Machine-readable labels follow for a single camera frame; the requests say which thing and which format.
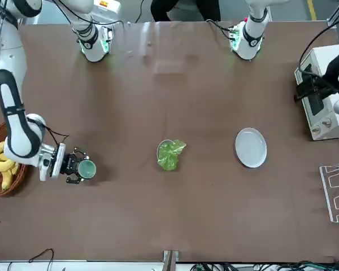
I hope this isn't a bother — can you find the thin black floor cable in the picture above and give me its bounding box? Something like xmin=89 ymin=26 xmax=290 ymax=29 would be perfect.
xmin=134 ymin=0 xmax=145 ymax=23

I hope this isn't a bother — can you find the smaller grey bowl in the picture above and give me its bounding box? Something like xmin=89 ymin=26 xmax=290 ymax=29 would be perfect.
xmin=157 ymin=139 xmax=181 ymax=170

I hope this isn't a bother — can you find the green plastic cup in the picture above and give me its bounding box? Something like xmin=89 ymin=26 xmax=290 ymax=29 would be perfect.
xmin=77 ymin=159 xmax=97 ymax=180

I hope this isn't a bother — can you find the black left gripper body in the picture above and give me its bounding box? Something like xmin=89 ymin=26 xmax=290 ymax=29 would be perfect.
xmin=316 ymin=52 xmax=339 ymax=97

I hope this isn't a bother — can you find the white toaster oven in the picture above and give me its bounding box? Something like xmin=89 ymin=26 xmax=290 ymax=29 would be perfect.
xmin=294 ymin=43 xmax=339 ymax=145

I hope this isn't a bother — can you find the black cable bundle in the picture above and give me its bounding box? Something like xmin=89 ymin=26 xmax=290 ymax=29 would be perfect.
xmin=192 ymin=255 xmax=339 ymax=271

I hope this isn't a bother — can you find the aluminium corner frame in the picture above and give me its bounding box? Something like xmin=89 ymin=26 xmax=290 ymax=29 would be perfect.
xmin=326 ymin=0 xmax=339 ymax=29

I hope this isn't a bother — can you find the green lettuce leaf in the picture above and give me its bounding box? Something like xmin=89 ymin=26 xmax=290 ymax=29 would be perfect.
xmin=157 ymin=139 xmax=187 ymax=172

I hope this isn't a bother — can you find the black right base cable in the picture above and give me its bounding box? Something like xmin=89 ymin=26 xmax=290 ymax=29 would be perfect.
xmin=52 ymin=0 xmax=125 ymax=32

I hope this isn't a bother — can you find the thin black table cable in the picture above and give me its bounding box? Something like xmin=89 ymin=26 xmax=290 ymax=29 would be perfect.
xmin=28 ymin=248 xmax=55 ymax=269

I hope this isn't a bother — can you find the person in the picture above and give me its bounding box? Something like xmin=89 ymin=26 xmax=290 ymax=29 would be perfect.
xmin=151 ymin=0 xmax=221 ymax=23

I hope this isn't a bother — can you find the black left base cable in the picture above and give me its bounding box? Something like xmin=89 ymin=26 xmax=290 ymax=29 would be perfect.
xmin=205 ymin=19 xmax=235 ymax=39

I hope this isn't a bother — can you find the larger grey plate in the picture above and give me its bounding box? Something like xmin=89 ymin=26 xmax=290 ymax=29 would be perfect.
xmin=234 ymin=127 xmax=268 ymax=169

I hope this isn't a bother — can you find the aluminium frame post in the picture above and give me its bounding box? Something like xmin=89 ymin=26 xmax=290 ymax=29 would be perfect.
xmin=163 ymin=250 xmax=179 ymax=271

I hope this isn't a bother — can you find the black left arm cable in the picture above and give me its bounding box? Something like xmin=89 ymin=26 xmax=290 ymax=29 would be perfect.
xmin=298 ymin=24 xmax=339 ymax=77

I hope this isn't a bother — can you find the white control box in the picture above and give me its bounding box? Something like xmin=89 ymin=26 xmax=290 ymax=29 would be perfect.
xmin=93 ymin=0 xmax=121 ymax=14

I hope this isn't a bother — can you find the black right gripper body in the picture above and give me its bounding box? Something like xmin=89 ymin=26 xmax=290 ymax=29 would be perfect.
xmin=61 ymin=152 xmax=81 ymax=178

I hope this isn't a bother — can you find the white wire dish rack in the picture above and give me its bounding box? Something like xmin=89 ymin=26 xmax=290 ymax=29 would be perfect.
xmin=319 ymin=160 xmax=339 ymax=224

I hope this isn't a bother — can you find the black base cable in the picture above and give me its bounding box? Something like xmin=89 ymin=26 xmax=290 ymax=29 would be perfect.
xmin=205 ymin=19 xmax=235 ymax=39
xmin=52 ymin=0 xmax=125 ymax=32

